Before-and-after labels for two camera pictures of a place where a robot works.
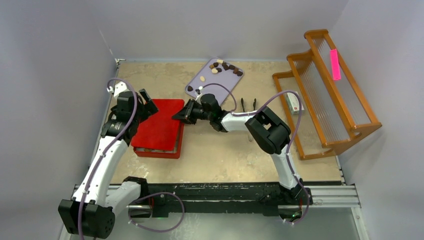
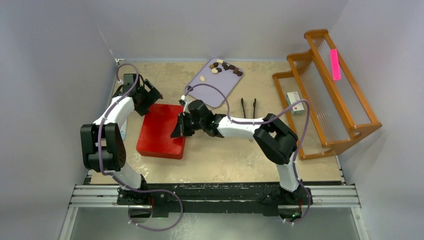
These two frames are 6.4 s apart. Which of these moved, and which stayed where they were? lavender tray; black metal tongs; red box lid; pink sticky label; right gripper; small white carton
Moved: red box lid; right gripper
Stayed: lavender tray; small white carton; black metal tongs; pink sticky label
